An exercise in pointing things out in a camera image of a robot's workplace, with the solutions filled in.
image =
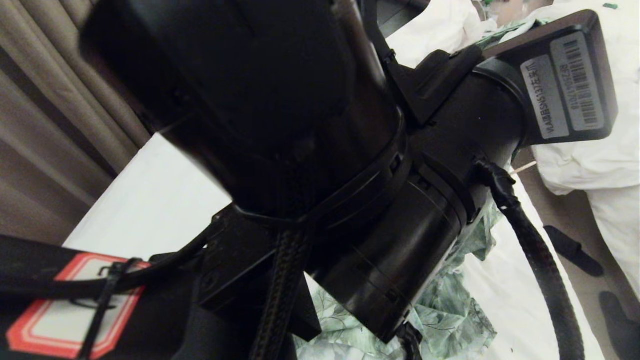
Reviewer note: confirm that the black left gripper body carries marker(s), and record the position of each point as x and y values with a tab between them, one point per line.
450	150

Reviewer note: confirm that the green floral button shirt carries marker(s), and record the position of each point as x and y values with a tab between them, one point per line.
450	320

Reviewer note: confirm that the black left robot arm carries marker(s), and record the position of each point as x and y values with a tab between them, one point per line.
250	75

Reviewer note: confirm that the white pillow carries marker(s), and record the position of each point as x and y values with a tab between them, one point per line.
440	30

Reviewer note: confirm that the white crumpled duvet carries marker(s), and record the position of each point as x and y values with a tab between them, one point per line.
600	165

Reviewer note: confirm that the small green plant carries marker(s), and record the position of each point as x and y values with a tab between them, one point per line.
492	2

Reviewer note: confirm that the black slipper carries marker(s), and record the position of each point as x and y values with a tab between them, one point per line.
574	249
622	325

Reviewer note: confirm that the neighbouring bed white sheet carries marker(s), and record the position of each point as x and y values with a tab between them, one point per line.
620	240

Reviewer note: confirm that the small green object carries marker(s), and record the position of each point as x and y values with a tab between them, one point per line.
611	5

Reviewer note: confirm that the bed with white sheet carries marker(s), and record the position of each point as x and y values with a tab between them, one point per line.
150	200

